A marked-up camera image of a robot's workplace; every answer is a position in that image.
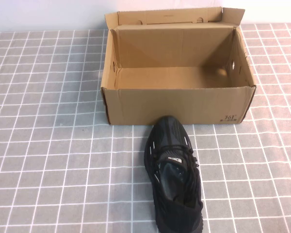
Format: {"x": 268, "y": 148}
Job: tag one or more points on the brown cardboard shoe box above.
{"x": 172, "y": 106}

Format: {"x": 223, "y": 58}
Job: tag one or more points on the black knit sneaker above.
{"x": 172, "y": 211}

